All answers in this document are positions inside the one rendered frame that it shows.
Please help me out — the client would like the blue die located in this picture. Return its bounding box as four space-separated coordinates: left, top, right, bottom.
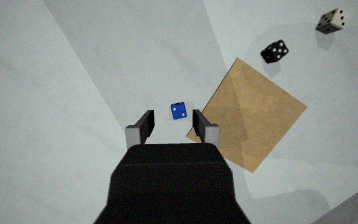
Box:
171 102 187 120

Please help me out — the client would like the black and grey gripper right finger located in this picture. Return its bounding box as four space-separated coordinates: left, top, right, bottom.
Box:
192 109 220 149

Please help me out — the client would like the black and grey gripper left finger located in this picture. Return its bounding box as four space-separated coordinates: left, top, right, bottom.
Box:
125 110 155 151

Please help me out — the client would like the tan mat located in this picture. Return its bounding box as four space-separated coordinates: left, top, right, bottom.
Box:
201 58 307 173

